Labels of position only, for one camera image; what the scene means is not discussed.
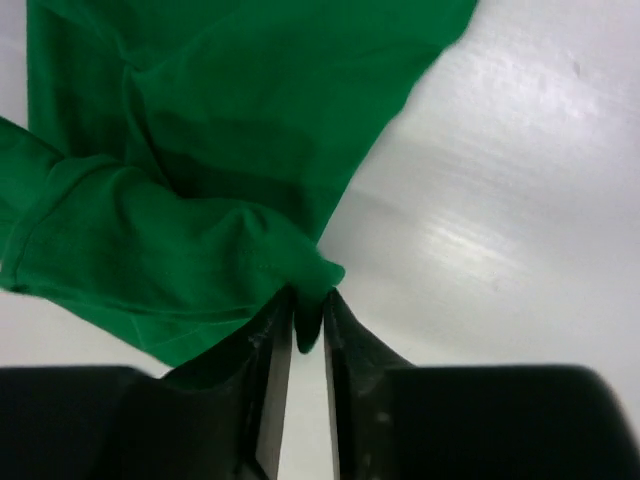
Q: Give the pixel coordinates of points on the green t shirt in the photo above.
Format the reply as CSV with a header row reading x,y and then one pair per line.
x,y
182,158

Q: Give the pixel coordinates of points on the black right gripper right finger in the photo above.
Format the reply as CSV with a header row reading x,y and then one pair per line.
x,y
391,419

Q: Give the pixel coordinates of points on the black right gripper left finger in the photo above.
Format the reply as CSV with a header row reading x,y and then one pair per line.
x,y
218,416

